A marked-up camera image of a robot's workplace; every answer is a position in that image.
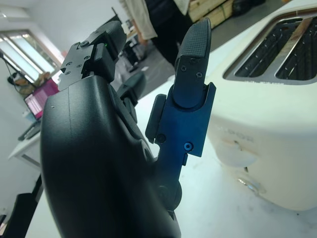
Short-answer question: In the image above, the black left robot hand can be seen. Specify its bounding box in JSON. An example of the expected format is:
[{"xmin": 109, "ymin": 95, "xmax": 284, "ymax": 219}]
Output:
[{"xmin": 40, "ymin": 17, "xmax": 216, "ymax": 238}]

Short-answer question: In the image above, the white two-slot toaster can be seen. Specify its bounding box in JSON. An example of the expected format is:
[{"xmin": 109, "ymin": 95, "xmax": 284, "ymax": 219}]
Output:
[{"xmin": 205, "ymin": 0, "xmax": 317, "ymax": 212}]

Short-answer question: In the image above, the white office desk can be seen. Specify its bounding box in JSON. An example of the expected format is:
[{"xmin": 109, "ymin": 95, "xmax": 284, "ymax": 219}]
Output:
[{"xmin": 7, "ymin": 118, "xmax": 45, "ymax": 179}]

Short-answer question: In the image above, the laptop with pink screen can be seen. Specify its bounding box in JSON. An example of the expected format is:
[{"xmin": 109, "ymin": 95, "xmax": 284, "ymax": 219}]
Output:
[{"xmin": 23, "ymin": 78, "xmax": 61, "ymax": 124}]

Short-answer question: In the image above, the wooden crate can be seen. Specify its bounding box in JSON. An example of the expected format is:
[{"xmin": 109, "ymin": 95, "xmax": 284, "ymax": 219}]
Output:
[{"xmin": 187, "ymin": 0, "xmax": 235, "ymax": 28}]

